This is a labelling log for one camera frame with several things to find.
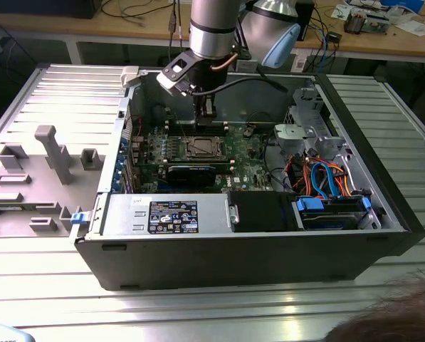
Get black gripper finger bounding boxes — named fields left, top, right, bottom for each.
left=194, top=93, right=218, bottom=127

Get metal socket cover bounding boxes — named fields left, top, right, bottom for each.
left=185, top=137, right=223, bottom=160

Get metal locking lever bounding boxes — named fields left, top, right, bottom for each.
left=172, top=112, right=191, bottom=140

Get black RAM slot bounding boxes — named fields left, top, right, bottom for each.
left=164, top=121, right=229, bottom=127
left=164, top=128, right=229, bottom=134
left=167, top=125, right=228, bottom=130
left=167, top=132, right=228, bottom=138

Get CPU socket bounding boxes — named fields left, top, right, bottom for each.
left=184, top=136, right=223, bottom=160

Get black graphics card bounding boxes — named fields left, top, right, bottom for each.
left=166, top=163, right=217, bottom=189

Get green motherboard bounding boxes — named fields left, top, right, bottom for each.
left=130, top=122, right=276, bottom=196

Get wooden desk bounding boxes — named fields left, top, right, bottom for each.
left=0, top=0, right=425, bottom=60

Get white label card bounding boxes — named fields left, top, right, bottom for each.
left=290, top=49, right=308, bottom=71

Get silver metal drive cage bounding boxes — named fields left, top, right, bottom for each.
left=273, top=86, right=345, bottom=157

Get black upright box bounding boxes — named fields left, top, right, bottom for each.
left=296, top=0, right=316, bottom=41

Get silver power supply unit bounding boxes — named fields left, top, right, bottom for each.
left=101, top=193, right=231, bottom=239

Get hard disk in blue carrier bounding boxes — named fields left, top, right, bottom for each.
left=292, top=197, right=373, bottom=232

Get copper coil transformer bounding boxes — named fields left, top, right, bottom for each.
left=342, top=9, right=365, bottom=36

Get black PC case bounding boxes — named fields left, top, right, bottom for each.
left=69, top=65, right=425, bottom=294

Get blue plastic latch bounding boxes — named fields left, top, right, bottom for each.
left=70, top=212, right=92, bottom=227

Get circuit board device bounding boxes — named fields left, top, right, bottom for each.
left=362, top=10, right=390, bottom=36

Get large black box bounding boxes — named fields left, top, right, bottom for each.
left=0, top=0, right=102, bottom=19

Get grey parts rack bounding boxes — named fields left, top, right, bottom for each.
left=0, top=124, right=109, bottom=239

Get blue box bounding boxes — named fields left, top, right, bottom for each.
left=379, top=0, right=425, bottom=12

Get white papers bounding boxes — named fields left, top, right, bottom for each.
left=396, top=19, right=425, bottom=37

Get person's dark-haired head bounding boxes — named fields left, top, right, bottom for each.
left=324, top=274, right=425, bottom=342

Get white rounded device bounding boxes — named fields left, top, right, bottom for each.
left=0, top=321, right=34, bottom=342

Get copper-coloured cable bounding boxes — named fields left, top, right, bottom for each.
left=211, top=52, right=240, bottom=73

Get black camera cable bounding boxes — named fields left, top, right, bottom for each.
left=189, top=76, right=290, bottom=98

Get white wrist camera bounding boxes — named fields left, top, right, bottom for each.
left=156, top=49, right=203, bottom=98

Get black hanging cable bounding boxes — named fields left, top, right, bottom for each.
left=166, top=0, right=184, bottom=71

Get thin dark wire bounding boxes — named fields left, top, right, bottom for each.
left=247, top=111, right=276, bottom=126

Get black wire loop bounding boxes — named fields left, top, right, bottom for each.
left=263, top=131, right=293, bottom=192

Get blue cable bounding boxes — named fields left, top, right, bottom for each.
left=320, top=33, right=336, bottom=71

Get orange wire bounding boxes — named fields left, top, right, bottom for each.
left=324, top=162, right=352, bottom=197
left=290, top=159, right=323, bottom=197

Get blue wire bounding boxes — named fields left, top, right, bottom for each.
left=310, top=162, right=343, bottom=200

